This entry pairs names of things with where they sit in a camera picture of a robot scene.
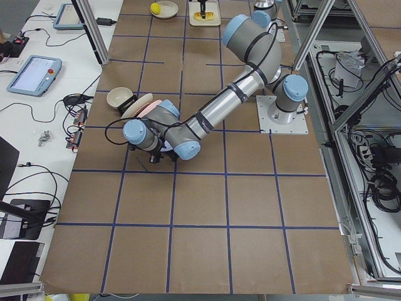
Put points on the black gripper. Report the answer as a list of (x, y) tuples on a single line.
[(203, 4), (161, 145)]

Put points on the blue plate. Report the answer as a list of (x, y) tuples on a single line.
[(166, 147)]

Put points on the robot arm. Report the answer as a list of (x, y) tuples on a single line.
[(250, 40), (266, 6)]

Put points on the pink plate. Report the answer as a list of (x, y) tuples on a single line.
[(148, 108)]

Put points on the black plate rack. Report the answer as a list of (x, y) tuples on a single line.
[(123, 107)]

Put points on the cream white plate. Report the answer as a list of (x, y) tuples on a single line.
[(138, 106)]

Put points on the white rectangular tray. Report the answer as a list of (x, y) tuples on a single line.
[(213, 6)]

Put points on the white bowl with lemon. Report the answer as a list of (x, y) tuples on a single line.
[(168, 9)]

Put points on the yellow lemon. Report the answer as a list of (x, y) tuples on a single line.
[(155, 8)]

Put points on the small cream bowl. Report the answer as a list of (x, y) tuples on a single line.
[(117, 96)]

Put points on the orange black circuit box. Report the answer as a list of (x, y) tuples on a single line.
[(80, 117)]

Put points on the metal clip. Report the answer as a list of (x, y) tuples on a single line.
[(44, 137)]

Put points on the far teach pendant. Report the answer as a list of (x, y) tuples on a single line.
[(67, 18)]

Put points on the teach pendant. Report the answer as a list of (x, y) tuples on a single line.
[(35, 76), (67, 18)]

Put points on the black monitor stand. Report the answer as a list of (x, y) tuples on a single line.
[(23, 218)]

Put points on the near teach pendant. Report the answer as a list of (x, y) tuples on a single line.
[(35, 76)]

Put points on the aluminium frame post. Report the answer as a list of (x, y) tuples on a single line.
[(87, 19)]

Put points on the aluminium frame strut right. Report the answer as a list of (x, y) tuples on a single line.
[(312, 33)]

